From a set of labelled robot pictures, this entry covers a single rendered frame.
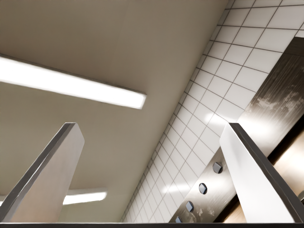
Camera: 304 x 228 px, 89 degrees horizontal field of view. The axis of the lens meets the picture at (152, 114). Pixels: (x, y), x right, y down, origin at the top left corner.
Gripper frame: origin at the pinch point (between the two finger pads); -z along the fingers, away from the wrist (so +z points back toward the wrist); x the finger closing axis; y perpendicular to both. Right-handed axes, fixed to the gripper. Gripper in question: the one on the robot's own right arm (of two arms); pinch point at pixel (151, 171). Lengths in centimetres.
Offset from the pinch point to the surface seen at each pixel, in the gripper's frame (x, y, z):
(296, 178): -55, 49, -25
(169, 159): -14, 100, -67
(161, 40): -6, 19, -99
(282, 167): -55, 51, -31
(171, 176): -15, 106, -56
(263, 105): -53, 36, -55
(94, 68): 33, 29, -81
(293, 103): -59, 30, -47
